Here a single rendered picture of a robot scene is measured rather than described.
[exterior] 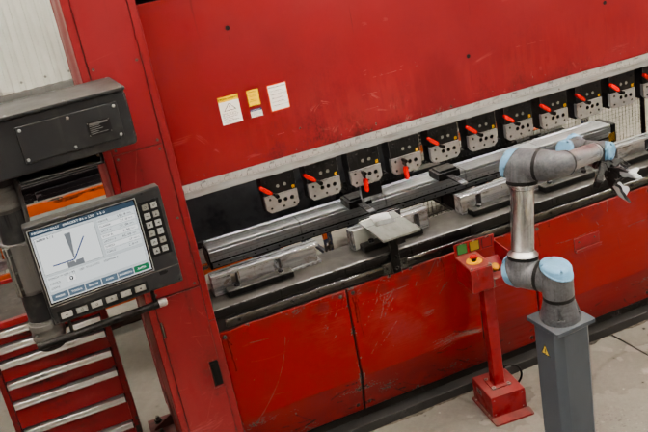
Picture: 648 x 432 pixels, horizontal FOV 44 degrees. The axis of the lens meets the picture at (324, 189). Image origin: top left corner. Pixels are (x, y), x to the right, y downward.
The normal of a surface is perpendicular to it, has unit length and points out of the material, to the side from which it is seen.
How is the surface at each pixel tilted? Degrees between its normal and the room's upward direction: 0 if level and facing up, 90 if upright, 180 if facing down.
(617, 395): 0
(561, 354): 90
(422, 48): 90
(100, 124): 90
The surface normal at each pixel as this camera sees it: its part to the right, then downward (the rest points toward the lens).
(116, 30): 0.36, 0.26
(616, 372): -0.18, -0.92
